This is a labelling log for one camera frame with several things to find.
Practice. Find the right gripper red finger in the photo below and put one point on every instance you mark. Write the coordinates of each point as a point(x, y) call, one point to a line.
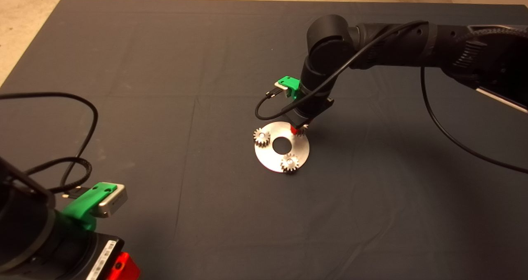
point(294, 129)

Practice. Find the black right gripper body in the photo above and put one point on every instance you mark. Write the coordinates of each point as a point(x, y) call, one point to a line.
point(309, 109)

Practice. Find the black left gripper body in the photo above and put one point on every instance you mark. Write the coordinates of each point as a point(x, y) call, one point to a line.
point(74, 255)

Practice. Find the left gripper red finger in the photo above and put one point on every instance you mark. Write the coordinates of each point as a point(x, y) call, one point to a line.
point(123, 267)

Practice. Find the dark steel planetary gear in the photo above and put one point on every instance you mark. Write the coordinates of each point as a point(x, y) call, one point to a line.
point(290, 163)
point(304, 128)

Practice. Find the bright steel planetary gear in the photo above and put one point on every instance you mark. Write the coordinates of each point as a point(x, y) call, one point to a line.
point(260, 137)

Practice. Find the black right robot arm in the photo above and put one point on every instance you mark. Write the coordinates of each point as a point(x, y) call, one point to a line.
point(330, 41)

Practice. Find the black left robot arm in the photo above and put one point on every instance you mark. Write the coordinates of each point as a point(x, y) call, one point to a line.
point(20, 230)

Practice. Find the round metal carrier plate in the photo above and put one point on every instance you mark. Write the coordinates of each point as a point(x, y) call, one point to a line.
point(268, 156)

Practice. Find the dark grey table cloth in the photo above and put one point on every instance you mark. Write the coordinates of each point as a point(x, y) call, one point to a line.
point(165, 65)

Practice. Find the right green camera mount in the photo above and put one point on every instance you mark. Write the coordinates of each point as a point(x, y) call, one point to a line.
point(291, 84)

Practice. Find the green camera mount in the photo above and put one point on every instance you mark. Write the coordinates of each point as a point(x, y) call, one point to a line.
point(291, 84)
point(82, 203)

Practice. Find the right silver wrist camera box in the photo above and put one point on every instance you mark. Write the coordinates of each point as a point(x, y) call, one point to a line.
point(281, 86)

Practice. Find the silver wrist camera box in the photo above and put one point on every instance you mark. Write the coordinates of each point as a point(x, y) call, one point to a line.
point(281, 86)
point(114, 201)

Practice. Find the left green camera mount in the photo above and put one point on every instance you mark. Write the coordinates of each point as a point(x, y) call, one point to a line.
point(82, 203)

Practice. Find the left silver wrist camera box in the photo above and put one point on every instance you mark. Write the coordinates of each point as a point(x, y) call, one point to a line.
point(114, 201)

